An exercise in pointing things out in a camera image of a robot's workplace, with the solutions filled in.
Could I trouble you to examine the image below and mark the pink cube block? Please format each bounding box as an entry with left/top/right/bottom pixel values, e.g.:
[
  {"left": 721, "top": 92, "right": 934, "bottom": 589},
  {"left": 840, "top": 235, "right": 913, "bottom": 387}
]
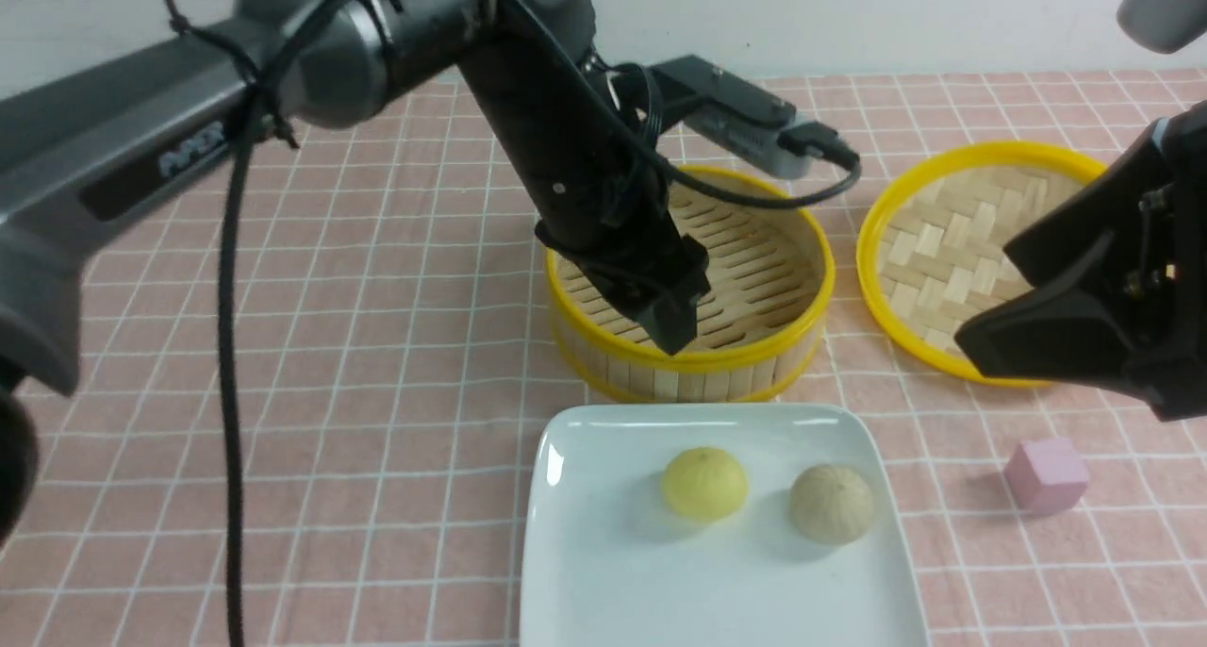
[{"left": 1003, "top": 437, "right": 1090, "bottom": 517}]

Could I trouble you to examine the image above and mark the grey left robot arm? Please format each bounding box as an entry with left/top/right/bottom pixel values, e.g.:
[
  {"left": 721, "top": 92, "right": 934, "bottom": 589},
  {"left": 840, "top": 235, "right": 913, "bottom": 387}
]
[{"left": 1, "top": 0, "right": 709, "bottom": 537}]

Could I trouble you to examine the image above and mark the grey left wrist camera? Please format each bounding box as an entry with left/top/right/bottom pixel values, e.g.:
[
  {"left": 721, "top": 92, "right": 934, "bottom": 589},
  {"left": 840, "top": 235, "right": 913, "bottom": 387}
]
[{"left": 651, "top": 57, "right": 861, "bottom": 180}]

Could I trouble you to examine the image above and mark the yellow-rimmed bamboo steamer basket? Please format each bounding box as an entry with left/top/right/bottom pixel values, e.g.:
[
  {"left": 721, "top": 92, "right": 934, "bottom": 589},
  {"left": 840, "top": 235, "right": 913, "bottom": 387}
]
[{"left": 549, "top": 183, "right": 835, "bottom": 404}]

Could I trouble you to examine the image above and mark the white square plate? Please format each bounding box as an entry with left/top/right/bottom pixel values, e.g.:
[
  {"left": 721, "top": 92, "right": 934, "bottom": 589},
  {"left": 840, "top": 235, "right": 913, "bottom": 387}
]
[{"left": 519, "top": 403, "right": 931, "bottom": 646}]

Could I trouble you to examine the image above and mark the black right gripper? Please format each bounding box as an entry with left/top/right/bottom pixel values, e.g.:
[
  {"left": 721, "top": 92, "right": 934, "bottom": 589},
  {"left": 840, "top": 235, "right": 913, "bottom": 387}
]
[{"left": 954, "top": 103, "right": 1206, "bottom": 421}]

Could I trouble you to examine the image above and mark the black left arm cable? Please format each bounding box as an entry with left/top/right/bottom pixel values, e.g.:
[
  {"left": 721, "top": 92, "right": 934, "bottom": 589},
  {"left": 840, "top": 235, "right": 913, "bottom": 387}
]
[{"left": 161, "top": 0, "right": 861, "bottom": 647}]

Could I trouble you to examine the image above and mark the yellow-rimmed woven steamer lid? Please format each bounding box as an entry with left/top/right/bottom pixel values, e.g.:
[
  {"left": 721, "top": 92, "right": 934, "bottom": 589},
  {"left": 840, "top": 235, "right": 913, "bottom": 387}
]
[{"left": 856, "top": 141, "right": 1104, "bottom": 387}]

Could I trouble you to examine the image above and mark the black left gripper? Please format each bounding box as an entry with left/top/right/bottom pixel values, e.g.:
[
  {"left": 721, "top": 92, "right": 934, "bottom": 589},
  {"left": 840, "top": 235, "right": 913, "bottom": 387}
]
[{"left": 457, "top": 34, "right": 710, "bottom": 356}]

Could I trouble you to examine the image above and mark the yellow steamed bun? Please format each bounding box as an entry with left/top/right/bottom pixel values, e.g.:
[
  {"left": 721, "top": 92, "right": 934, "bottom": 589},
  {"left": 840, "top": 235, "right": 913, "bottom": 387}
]
[{"left": 660, "top": 445, "right": 750, "bottom": 525}]

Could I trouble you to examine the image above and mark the pink checkered tablecloth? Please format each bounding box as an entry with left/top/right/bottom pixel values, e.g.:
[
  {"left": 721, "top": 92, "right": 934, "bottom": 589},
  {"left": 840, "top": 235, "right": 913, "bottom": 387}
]
[{"left": 1, "top": 70, "right": 1205, "bottom": 646}]

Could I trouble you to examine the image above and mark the beige steamed bun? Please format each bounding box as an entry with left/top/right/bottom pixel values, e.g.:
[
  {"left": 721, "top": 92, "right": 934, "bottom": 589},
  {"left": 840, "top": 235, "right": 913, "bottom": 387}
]
[{"left": 788, "top": 465, "right": 877, "bottom": 547}]

